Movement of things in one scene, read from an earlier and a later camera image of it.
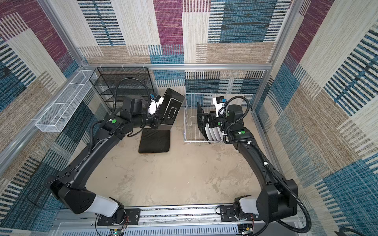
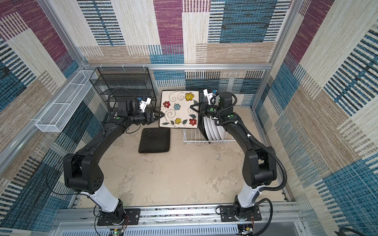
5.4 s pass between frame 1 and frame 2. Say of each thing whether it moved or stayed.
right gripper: moved
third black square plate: stayed
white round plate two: stayed
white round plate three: stayed
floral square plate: moved
